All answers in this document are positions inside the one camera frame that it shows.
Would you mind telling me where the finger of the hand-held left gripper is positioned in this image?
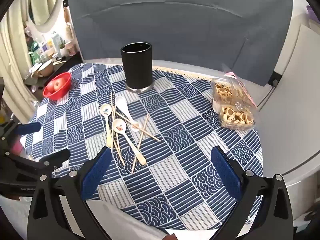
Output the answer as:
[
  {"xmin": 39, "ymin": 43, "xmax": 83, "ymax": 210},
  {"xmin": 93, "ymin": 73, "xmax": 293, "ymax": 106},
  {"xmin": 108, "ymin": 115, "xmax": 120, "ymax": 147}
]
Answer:
[
  {"xmin": 0, "ymin": 121, "xmax": 42, "ymax": 143},
  {"xmin": 5, "ymin": 148, "xmax": 71, "ymax": 181}
]

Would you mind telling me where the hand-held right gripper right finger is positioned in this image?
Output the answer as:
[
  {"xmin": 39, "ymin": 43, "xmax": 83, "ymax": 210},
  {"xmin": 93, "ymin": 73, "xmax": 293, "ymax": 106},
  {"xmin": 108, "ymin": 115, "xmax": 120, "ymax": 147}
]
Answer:
[{"xmin": 211, "ymin": 145, "xmax": 293, "ymax": 240}]

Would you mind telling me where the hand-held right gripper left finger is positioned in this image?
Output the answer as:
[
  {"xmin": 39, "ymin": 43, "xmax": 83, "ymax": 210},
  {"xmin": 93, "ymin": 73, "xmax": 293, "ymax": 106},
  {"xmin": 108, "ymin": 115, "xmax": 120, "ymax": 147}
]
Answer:
[{"xmin": 27, "ymin": 146, "xmax": 113, "ymax": 240}]

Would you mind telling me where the large printed ceramic spoon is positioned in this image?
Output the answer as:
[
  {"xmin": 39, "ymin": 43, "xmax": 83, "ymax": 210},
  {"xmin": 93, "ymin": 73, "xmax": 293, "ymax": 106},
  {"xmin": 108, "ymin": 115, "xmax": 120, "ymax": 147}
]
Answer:
[{"xmin": 111, "ymin": 119, "xmax": 147, "ymax": 166}]

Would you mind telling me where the bunch of wooden chopsticks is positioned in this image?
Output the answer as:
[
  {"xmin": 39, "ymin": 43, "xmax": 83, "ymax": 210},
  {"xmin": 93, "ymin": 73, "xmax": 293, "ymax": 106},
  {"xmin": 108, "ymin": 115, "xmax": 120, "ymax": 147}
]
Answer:
[{"xmin": 110, "ymin": 95, "xmax": 161, "ymax": 174}]

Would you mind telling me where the small printed ceramic spoon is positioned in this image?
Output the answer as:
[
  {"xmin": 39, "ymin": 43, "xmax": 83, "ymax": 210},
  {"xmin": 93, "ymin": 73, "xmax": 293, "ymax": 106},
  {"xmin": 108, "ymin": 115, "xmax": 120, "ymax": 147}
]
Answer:
[{"xmin": 99, "ymin": 104, "xmax": 113, "ymax": 148}]

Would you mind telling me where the white paw-handle ceramic spoon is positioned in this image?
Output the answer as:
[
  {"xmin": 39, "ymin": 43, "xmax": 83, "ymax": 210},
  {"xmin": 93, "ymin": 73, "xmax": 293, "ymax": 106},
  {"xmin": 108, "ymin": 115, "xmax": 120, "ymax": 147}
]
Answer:
[{"xmin": 115, "ymin": 96, "xmax": 142, "ymax": 132}]

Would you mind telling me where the black utensil holder cup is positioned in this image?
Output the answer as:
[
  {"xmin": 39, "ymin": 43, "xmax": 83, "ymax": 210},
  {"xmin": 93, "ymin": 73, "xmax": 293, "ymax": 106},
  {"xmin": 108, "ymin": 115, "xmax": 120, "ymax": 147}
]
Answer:
[{"xmin": 120, "ymin": 42, "xmax": 154, "ymax": 93}]

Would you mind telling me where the blue patterned tablecloth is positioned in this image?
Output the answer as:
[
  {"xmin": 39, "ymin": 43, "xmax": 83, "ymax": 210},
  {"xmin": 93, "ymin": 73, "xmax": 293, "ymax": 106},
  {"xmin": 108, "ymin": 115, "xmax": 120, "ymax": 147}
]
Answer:
[{"xmin": 25, "ymin": 63, "xmax": 264, "ymax": 230}]

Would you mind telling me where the red plastic bowl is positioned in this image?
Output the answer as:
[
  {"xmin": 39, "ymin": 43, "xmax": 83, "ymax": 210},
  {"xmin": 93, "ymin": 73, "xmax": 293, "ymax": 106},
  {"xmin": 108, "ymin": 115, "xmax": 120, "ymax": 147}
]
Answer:
[{"xmin": 43, "ymin": 72, "xmax": 72, "ymax": 101}]

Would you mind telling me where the red apple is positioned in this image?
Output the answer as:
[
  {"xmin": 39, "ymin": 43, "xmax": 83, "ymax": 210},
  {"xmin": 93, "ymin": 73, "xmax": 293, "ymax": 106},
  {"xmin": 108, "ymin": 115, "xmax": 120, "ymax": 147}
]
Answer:
[{"xmin": 47, "ymin": 78, "xmax": 66, "ymax": 93}]

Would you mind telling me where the clear plastic cookie box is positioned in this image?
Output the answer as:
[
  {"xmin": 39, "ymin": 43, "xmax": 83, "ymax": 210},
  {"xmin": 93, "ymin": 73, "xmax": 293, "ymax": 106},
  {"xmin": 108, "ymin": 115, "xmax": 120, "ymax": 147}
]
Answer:
[{"xmin": 211, "ymin": 63, "xmax": 258, "ymax": 130}]

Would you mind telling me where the beige ceramic bowl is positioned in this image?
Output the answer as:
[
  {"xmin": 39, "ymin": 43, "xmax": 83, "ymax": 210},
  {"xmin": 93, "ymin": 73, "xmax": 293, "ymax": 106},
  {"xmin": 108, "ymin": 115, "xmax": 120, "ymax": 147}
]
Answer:
[{"xmin": 37, "ymin": 60, "xmax": 54, "ymax": 77}]

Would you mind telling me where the cream curtain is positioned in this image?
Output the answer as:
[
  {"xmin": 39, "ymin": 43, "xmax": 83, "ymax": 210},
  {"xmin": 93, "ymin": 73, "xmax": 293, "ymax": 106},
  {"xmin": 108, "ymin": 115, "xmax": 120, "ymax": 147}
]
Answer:
[{"xmin": 0, "ymin": 5, "xmax": 38, "ymax": 125}]

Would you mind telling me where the black power plug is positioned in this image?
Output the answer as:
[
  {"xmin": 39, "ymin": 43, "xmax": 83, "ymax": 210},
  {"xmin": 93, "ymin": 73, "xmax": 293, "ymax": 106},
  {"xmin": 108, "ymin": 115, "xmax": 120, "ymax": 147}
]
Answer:
[{"xmin": 269, "ymin": 72, "xmax": 280, "ymax": 87}]

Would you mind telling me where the round white-framed mirror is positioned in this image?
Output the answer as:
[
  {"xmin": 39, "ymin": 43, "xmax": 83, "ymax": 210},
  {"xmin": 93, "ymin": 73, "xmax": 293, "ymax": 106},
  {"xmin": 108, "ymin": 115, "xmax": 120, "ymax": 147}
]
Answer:
[{"xmin": 27, "ymin": 0, "xmax": 64, "ymax": 33}]

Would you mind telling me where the grey backdrop sheet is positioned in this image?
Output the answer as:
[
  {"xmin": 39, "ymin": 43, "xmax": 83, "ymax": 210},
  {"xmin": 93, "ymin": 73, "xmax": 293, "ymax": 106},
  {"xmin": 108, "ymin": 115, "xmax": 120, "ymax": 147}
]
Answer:
[{"xmin": 67, "ymin": 0, "xmax": 293, "ymax": 87}]

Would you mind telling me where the grey cable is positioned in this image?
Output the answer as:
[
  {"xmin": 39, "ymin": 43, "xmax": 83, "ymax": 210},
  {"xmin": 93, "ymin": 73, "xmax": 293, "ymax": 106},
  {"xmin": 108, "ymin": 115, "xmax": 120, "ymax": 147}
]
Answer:
[{"xmin": 256, "ymin": 80, "xmax": 277, "ymax": 107}]

